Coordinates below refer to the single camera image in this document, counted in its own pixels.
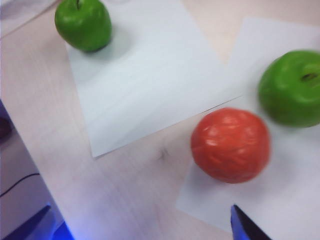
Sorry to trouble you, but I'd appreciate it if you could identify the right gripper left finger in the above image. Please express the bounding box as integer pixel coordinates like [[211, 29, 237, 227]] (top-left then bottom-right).
[[2, 204, 52, 240]]

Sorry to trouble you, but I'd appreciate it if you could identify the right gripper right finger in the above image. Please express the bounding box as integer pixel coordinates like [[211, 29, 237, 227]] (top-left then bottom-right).
[[230, 204, 272, 240]]

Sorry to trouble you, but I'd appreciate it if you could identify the orange red toy fruit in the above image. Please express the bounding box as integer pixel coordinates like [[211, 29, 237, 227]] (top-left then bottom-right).
[[190, 107, 272, 185]]

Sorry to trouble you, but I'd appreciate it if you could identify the green plastic apple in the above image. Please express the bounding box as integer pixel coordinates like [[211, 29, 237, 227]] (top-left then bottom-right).
[[54, 0, 113, 53], [258, 49, 320, 129]]

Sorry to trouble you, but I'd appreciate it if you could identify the white paper sheet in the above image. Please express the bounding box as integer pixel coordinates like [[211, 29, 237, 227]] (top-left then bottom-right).
[[65, 0, 245, 159], [174, 16, 320, 240]]

